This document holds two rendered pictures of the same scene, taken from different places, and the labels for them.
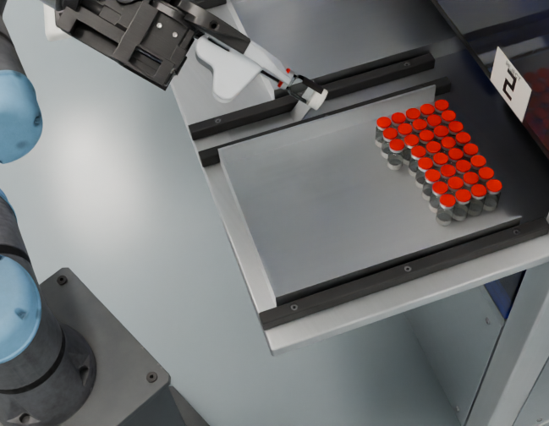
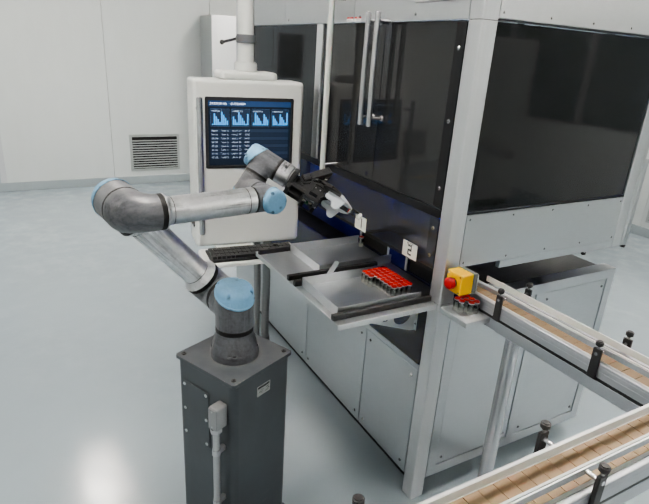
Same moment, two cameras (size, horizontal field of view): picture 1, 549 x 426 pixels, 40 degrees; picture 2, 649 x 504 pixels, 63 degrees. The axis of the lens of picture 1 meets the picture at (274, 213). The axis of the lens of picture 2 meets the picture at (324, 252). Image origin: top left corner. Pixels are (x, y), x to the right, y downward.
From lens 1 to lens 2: 1.11 m
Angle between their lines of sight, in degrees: 36
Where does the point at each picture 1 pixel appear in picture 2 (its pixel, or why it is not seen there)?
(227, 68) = (334, 201)
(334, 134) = (344, 279)
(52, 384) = (249, 338)
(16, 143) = (279, 206)
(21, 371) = (244, 321)
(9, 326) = (248, 294)
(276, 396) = (298, 475)
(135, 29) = (310, 187)
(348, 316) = (364, 318)
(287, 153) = (327, 283)
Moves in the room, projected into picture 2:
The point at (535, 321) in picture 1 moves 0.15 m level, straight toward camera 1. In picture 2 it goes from (431, 350) to (423, 371)
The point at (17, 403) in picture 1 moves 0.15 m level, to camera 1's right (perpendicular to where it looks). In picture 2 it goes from (234, 346) to (283, 342)
